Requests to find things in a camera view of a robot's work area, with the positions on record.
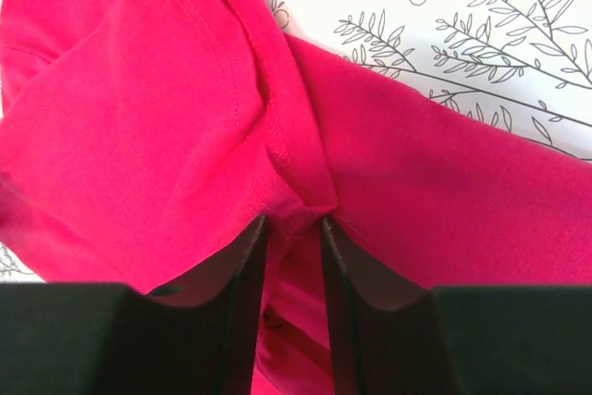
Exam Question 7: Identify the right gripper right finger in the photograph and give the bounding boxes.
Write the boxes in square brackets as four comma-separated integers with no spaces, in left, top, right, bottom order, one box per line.
[321,218,591,394]

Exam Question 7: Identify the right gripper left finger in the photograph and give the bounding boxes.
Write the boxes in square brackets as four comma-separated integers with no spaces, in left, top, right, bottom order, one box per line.
[1,217,268,394]

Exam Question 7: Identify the magenta t shirt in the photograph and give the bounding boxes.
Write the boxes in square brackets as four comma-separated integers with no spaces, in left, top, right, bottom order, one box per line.
[1,0,591,394]

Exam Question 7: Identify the floral patterned table mat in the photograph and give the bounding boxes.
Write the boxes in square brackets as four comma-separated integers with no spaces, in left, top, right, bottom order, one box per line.
[0,0,592,283]

